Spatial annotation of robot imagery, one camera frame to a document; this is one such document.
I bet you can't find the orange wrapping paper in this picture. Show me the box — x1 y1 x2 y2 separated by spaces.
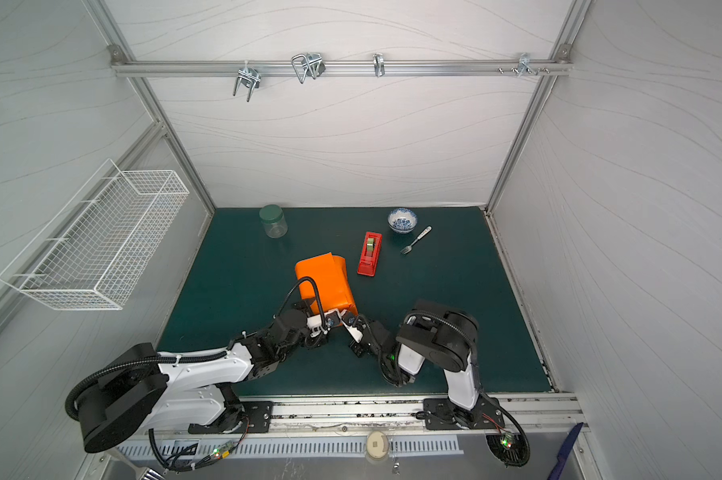
295 253 358 315

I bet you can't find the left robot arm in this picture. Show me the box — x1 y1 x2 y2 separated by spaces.
64 309 353 453

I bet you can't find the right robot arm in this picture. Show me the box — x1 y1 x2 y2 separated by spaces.
342 300 483 429

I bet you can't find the green table mat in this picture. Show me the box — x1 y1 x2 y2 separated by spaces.
159 207 551 393

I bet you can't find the red tape dispenser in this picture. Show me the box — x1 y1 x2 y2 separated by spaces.
357 232 382 277

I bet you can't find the silver fork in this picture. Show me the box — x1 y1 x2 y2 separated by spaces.
400 225 432 255

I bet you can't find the round white puck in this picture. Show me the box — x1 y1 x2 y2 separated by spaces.
365 430 390 464

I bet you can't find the green lid glass jar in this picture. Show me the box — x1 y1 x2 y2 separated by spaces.
258 204 288 239

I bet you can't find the blue white ceramic bowl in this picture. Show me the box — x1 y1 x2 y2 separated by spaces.
387 208 418 234

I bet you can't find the left metal clamp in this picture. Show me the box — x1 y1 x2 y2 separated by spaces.
232 64 261 102

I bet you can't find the metal clamp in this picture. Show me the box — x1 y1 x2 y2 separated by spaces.
291 52 326 84
232 64 261 102

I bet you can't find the middle metal clamp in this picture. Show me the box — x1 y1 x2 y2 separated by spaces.
291 52 326 84

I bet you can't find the small metal hook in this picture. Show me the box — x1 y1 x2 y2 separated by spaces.
372 53 385 78

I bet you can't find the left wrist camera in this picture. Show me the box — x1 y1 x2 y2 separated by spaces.
306 314 333 338

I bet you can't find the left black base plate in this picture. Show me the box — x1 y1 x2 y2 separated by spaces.
187 401 273 435

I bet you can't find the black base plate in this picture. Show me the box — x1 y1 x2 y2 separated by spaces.
415 397 505 431
187 401 273 435

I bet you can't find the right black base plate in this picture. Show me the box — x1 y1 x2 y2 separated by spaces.
415 397 505 431

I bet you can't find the left base cable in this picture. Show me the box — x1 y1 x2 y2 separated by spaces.
147 419 251 473

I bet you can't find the base cable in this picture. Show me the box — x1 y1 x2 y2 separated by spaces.
147 419 251 473
485 405 533 468

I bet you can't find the right base cable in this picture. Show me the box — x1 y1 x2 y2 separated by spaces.
485 405 533 468

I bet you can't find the white wire basket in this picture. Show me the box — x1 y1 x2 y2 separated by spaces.
0 159 189 311

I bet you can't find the blue handled tool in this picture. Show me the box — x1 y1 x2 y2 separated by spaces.
547 422 584 480

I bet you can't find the right metal bracket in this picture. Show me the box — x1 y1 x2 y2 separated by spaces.
497 53 550 77

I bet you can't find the aluminium cross rail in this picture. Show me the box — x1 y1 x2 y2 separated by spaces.
111 57 574 78

